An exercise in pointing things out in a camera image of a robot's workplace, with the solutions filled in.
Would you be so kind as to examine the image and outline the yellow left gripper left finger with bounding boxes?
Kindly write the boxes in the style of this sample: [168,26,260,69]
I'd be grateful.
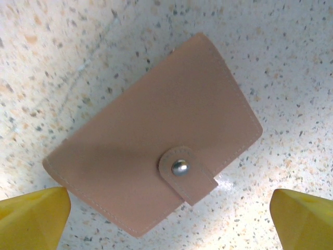
[0,186,72,250]

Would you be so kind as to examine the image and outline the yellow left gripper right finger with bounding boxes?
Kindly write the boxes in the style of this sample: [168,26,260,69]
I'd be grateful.
[270,189,333,250]

